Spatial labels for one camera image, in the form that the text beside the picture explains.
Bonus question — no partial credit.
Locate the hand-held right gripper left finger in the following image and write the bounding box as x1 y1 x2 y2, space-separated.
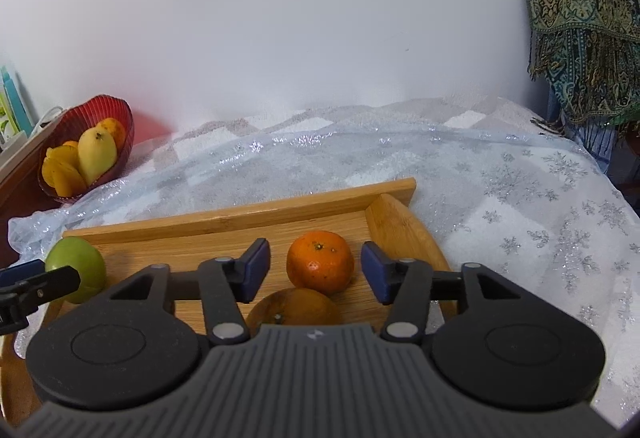
70 238 272 347

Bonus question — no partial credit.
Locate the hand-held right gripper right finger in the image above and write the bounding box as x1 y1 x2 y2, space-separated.
361 241 566 344

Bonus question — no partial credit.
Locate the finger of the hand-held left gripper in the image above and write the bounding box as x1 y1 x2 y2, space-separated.
0 259 46 294
0 266 84 335

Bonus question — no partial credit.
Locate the green apple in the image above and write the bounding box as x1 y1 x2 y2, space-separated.
45 236 107 305

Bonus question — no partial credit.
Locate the mandarin orange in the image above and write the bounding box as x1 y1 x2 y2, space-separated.
286 231 355 295

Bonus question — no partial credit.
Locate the wooden tray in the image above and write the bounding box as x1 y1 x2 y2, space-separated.
0 177 453 425

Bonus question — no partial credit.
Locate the large orange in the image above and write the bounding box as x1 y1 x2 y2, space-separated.
245 288 345 336

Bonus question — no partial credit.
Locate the wooden cabinet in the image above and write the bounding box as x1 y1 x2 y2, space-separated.
0 115 71 269

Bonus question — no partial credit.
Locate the yellow starfruit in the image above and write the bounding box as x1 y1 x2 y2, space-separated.
42 144 87 197

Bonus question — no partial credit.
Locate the yellow mango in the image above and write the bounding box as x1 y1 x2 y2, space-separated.
77 127 118 186

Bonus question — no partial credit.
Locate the small orange in bowl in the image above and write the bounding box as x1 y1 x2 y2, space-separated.
97 117 127 151

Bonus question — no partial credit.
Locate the red fruit bowl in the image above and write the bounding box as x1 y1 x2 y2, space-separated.
38 94 135 205

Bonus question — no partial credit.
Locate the white cable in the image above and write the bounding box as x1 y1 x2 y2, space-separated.
32 106 65 129

